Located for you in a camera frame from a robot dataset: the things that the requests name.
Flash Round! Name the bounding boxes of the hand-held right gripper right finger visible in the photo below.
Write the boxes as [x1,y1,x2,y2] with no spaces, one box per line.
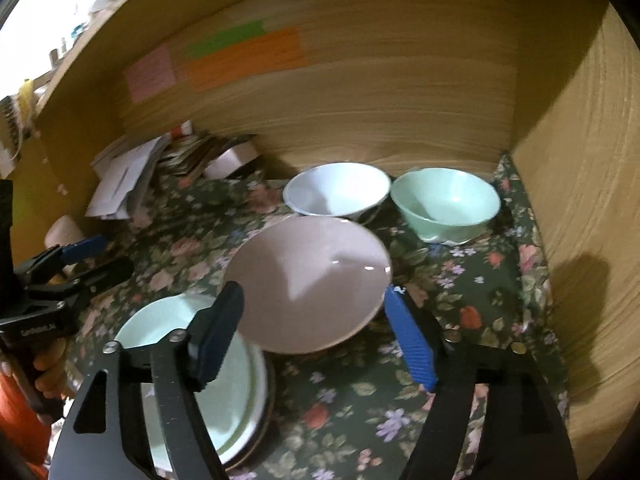
[384,285,581,480]

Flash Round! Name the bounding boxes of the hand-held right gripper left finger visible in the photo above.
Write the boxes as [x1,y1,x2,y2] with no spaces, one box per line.
[47,281,246,480]

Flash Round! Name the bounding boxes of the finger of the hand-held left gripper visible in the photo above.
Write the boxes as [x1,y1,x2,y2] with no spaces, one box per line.
[14,234,108,286]
[25,257,135,306]

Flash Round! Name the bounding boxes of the mint green plate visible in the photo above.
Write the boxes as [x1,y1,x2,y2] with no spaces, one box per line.
[114,294,268,468]

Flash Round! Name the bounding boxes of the white plate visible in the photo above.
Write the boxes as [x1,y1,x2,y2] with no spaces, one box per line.
[215,345,273,471]

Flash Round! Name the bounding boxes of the pale pink bowl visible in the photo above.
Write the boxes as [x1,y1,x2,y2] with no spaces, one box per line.
[222,215,393,356]

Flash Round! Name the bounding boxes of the mint green bowl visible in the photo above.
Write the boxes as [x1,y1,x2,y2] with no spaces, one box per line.
[390,167,502,245]

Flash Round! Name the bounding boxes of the white bowl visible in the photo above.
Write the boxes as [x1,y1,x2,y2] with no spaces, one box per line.
[282,162,392,223]

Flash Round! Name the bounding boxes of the person's left forearm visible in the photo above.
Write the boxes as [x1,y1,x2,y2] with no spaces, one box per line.
[0,360,53,480]

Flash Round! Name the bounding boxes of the person's left hand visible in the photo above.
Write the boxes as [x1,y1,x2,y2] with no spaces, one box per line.
[27,337,68,401]

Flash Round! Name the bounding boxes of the stack of white papers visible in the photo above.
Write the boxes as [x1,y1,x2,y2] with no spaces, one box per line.
[85,132,173,221]

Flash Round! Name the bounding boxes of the dark floral tablecloth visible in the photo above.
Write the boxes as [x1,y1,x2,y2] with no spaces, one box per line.
[65,152,571,480]

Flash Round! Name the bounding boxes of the stack of dark booklets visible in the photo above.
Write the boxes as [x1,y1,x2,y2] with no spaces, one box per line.
[160,132,226,176]

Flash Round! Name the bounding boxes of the brown braided headband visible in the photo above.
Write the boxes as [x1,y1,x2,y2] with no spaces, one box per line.
[0,95,26,158]

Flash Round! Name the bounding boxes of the yellow headband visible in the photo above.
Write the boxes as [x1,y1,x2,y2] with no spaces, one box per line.
[17,79,38,111]

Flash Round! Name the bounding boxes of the pink sticky note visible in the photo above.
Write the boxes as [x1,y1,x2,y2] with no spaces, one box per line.
[124,42,177,106]

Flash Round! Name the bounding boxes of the orange and green sticky notes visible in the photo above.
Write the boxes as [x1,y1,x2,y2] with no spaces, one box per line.
[182,27,307,93]

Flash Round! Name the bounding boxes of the green sticky note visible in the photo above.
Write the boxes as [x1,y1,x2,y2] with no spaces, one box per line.
[185,20,266,59]

